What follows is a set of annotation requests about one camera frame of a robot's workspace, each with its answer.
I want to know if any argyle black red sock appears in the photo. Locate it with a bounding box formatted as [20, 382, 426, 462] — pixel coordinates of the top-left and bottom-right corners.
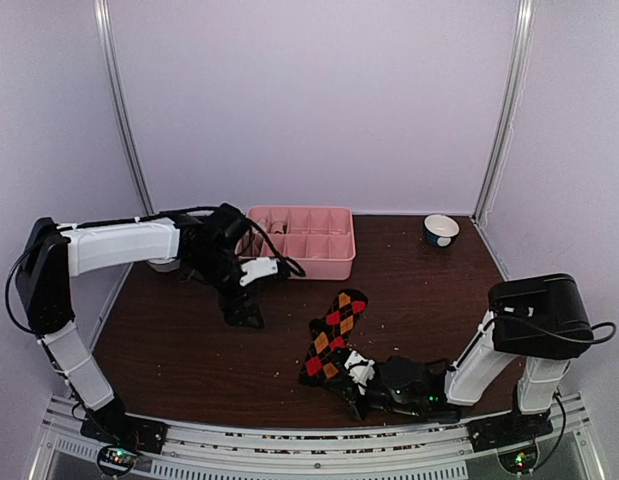
[298, 289, 368, 387]

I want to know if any pink divided organizer tray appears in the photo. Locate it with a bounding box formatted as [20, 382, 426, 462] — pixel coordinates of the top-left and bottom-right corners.
[235, 206, 356, 281]

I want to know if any beige striped sock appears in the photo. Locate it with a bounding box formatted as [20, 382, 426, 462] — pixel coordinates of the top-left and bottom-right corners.
[269, 220, 288, 235]

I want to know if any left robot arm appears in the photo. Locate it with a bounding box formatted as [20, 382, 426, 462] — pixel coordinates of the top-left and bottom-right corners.
[5, 203, 278, 444]

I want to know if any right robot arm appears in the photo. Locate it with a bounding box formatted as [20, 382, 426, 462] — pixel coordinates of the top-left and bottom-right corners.
[326, 273, 612, 442]

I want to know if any white scalloped bowl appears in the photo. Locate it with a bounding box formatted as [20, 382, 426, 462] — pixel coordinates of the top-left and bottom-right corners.
[146, 259, 181, 273]

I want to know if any white and teal bowl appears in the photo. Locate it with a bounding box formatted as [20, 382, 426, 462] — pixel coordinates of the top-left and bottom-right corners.
[423, 214, 460, 248]

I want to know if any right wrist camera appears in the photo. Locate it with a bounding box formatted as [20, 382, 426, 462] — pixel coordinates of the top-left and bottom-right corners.
[344, 350, 376, 395]

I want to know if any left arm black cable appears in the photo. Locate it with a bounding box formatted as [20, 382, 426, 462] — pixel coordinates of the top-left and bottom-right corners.
[133, 204, 308, 279]

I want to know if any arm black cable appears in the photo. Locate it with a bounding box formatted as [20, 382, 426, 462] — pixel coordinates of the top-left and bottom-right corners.
[133, 204, 308, 279]
[493, 304, 618, 346]

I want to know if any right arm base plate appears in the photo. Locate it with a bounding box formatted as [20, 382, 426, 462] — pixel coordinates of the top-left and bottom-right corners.
[466, 412, 553, 475]

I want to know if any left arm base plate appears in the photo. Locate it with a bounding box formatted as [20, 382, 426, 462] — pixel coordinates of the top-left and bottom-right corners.
[80, 416, 168, 478]

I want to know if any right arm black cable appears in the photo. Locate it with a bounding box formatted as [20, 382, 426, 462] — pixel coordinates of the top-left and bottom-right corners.
[493, 304, 618, 346]

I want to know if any aluminium front rail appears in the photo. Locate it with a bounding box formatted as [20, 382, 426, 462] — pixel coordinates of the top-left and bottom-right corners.
[28, 392, 603, 480]

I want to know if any left aluminium frame post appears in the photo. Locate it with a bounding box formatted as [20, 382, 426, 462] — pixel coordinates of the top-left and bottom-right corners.
[93, 0, 154, 215]

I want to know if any aluminium frame post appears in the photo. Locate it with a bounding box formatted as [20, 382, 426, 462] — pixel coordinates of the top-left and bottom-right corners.
[93, 0, 154, 215]
[473, 0, 535, 225]

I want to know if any right aluminium frame post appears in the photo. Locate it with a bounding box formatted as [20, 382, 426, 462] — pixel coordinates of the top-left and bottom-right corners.
[473, 0, 535, 225]

